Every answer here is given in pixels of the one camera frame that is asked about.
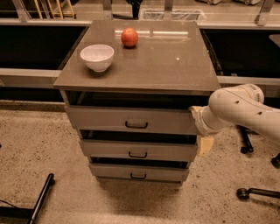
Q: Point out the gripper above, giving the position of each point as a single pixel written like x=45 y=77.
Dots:
x=199 y=122

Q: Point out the grey top drawer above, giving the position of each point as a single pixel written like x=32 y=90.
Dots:
x=145 y=120

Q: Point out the grey drawer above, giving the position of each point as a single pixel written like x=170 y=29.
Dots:
x=145 y=120
x=136 y=150
x=117 y=171

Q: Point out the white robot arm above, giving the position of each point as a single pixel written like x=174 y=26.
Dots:
x=240 y=105

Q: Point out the grey middle drawer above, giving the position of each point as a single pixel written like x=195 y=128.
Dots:
x=136 y=150

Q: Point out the grey drawer cabinet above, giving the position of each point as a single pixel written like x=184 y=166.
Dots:
x=168 y=68

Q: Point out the grey bottom drawer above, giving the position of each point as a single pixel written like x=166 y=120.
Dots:
x=117 y=171

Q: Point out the black stand leg behind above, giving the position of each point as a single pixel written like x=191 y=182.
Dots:
x=247 y=146

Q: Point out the black stand leg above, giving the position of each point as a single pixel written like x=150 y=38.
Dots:
x=247 y=146
x=29 y=214

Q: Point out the black caster leg right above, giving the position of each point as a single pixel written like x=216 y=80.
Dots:
x=244 y=194

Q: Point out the red apple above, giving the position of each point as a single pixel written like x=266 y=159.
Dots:
x=129 y=37

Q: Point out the white bowl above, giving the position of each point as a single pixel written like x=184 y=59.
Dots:
x=97 y=57

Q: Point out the black stand leg left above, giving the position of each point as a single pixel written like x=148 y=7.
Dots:
x=29 y=214

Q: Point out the wooden chair background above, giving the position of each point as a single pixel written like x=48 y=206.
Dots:
x=48 y=9

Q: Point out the grey metal railing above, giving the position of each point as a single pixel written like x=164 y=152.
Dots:
x=20 y=15

